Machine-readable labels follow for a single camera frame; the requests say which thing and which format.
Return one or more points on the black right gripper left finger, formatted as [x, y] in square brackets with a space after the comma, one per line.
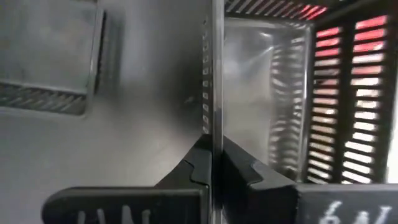
[140, 205]

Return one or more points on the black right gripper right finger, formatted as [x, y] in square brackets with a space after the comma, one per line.
[280, 205]

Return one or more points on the black slotted plastic basket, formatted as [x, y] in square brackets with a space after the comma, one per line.
[46, 46]
[245, 93]

